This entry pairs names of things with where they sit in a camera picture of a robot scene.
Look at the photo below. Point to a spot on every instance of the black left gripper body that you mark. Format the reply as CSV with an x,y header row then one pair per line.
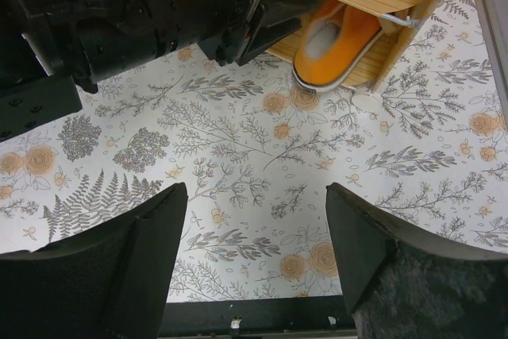
x,y
87,41

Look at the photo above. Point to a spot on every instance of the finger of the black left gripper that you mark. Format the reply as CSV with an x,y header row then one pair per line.
x,y
270,21

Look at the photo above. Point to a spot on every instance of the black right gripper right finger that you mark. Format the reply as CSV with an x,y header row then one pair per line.
x,y
401,281

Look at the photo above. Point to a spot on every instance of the aluminium rail frame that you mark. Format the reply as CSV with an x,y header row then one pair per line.
x,y
307,317

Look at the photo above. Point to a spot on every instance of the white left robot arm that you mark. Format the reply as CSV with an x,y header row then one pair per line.
x,y
23,108

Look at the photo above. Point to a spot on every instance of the wooden shoe cabinet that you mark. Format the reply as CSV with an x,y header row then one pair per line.
x,y
400,21

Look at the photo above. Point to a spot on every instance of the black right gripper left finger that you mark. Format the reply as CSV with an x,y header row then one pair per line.
x,y
110,281

